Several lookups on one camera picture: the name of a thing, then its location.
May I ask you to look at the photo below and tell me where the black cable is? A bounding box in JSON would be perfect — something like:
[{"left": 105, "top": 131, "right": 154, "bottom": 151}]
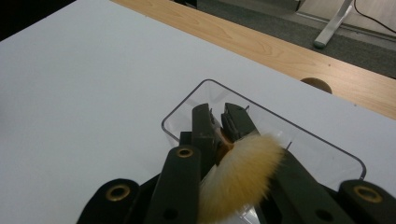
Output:
[{"left": 352, "top": 0, "right": 396, "bottom": 35}]

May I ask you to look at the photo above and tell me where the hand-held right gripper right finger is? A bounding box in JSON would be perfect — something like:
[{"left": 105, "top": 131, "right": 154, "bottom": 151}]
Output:
[{"left": 220, "top": 102, "right": 262, "bottom": 144}]

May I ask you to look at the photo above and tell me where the clear plastic container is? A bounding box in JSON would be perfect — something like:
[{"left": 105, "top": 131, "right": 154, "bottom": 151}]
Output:
[{"left": 161, "top": 78, "right": 368, "bottom": 224}]

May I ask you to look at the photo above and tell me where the tan bristle makeup brush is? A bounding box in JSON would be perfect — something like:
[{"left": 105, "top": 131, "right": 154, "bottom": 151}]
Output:
[{"left": 197, "top": 127, "right": 286, "bottom": 224}]

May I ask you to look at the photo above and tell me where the wooden desk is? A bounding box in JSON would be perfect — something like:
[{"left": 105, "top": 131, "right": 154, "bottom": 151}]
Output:
[{"left": 111, "top": 0, "right": 396, "bottom": 121}]

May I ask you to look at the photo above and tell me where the white metal stand leg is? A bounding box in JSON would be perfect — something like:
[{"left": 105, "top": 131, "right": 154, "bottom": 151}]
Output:
[{"left": 312, "top": 0, "right": 356, "bottom": 49}]

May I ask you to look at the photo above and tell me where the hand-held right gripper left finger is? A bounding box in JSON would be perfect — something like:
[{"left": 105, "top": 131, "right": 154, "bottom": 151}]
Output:
[{"left": 179, "top": 103, "right": 224, "bottom": 181}]

